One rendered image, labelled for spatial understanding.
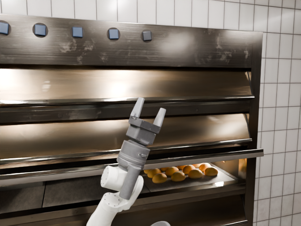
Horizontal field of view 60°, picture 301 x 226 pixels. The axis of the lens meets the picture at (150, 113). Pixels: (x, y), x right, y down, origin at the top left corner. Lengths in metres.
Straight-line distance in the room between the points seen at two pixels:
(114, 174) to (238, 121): 1.04
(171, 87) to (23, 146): 0.78
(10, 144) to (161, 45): 0.87
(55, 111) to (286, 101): 1.39
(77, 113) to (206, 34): 0.81
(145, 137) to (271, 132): 1.15
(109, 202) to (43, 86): 0.66
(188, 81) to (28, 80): 0.80
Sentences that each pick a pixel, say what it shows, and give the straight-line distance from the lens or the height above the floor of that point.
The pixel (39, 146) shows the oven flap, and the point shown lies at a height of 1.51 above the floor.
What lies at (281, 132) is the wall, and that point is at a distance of 1.88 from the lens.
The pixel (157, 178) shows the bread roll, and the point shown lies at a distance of 1.67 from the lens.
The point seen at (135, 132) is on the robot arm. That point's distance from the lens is 0.78.
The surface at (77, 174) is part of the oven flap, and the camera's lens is 1.23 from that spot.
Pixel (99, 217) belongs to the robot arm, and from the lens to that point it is 0.90.
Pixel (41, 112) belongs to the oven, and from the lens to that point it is 1.31.
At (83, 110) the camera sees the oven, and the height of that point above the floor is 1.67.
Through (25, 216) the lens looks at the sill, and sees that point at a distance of 1.46.
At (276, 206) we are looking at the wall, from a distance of 2.03.
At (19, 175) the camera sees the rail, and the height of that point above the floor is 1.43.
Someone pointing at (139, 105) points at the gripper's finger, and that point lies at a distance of 0.78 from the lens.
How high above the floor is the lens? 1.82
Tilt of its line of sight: 7 degrees down
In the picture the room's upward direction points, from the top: straight up
